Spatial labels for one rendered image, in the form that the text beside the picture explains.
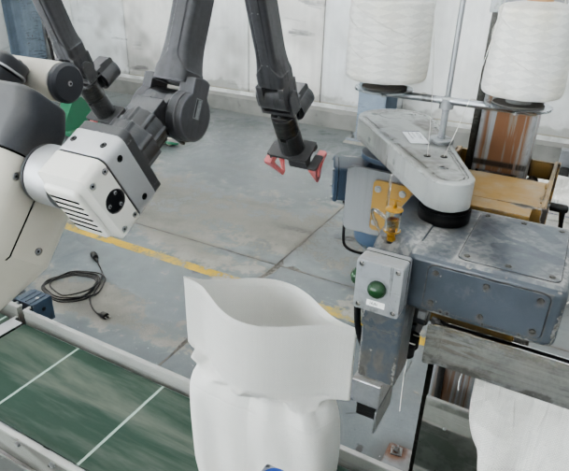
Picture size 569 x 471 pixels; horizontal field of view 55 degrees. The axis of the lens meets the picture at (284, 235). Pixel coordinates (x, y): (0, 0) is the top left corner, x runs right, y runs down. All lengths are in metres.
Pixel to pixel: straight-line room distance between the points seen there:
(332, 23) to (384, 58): 5.43
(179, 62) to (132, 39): 7.33
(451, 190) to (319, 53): 5.72
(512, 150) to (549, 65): 0.30
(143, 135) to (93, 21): 7.88
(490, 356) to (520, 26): 0.59
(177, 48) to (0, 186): 0.33
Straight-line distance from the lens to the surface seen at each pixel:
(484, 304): 0.88
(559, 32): 1.05
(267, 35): 1.10
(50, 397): 2.11
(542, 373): 1.12
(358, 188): 1.30
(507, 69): 1.05
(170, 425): 1.91
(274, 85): 1.15
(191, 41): 0.90
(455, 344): 1.12
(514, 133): 1.29
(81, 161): 0.77
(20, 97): 0.89
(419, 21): 1.10
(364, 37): 1.09
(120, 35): 8.35
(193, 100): 0.87
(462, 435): 1.56
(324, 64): 6.59
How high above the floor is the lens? 1.73
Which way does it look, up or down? 27 degrees down
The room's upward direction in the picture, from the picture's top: 2 degrees clockwise
